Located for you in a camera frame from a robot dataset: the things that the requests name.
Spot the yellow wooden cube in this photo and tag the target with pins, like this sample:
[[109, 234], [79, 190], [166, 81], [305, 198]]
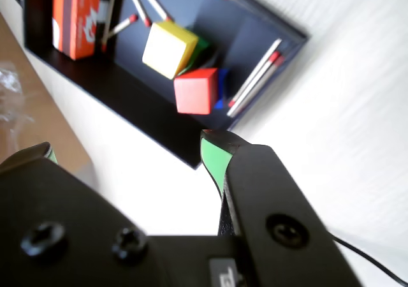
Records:
[[165, 48]]

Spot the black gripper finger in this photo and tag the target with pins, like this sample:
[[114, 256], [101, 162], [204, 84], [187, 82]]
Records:
[[57, 217], [271, 197]]

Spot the black open box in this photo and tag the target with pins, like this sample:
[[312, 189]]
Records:
[[127, 102]]

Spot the green wooden cube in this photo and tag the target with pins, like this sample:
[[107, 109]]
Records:
[[199, 49]]

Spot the clear plastic wrap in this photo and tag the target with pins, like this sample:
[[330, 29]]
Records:
[[11, 102]]

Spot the blue wooden cube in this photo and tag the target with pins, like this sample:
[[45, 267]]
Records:
[[223, 86]]

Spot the red wooden cube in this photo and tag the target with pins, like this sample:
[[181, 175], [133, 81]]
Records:
[[194, 92]]

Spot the brown cardboard sheet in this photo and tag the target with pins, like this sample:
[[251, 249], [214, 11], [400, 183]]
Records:
[[41, 108]]

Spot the orange matchbox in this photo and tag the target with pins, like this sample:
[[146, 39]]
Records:
[[76, 19]]

